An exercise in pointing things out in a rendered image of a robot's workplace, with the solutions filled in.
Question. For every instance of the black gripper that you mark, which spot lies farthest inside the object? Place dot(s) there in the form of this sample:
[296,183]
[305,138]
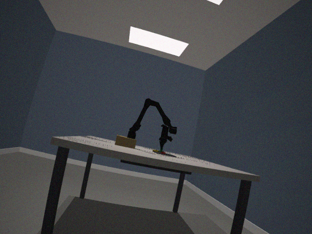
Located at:
[163,139]

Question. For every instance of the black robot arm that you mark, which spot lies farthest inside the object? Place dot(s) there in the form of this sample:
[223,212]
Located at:
[166,121]

